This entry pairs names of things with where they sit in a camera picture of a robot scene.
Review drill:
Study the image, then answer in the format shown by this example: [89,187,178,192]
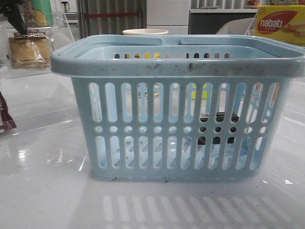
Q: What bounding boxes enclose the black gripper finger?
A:
[2,0,28,34]

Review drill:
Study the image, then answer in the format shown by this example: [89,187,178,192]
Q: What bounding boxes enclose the packaged bread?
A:
[0,26,60,71]

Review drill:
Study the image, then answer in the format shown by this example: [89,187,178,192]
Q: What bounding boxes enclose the black tissue pack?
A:
[197,112,240,145]

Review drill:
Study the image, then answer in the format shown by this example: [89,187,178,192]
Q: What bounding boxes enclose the light blue plastic basket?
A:
[50,35,305,181]

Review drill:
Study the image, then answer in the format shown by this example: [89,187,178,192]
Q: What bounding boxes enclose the green drink can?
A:
[22,0,54,27]

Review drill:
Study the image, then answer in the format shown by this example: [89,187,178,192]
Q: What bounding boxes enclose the clear acrylic left shelf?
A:
[0,16,80,145]

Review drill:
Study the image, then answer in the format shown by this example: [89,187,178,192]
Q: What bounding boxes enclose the dark red snack packet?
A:
[0,94,17,134]

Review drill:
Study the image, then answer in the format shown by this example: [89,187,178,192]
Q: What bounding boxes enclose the red barrier belt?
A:
[85,12,139,18]

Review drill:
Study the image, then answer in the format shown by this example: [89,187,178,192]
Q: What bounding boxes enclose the yellow paper cup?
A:
[122,28,169,35]

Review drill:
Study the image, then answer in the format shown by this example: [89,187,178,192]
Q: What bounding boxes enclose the white cabinet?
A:
[146,0,191,35]

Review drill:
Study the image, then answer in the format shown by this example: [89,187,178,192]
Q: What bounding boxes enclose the plate of oranges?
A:
[246,0,260,7]

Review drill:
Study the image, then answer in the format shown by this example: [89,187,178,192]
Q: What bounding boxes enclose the clear acrylic display shelf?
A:
[245,17,256,35]

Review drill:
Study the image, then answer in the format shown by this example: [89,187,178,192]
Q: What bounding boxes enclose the yellow nabati wafer box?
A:
[253,5,305,47]

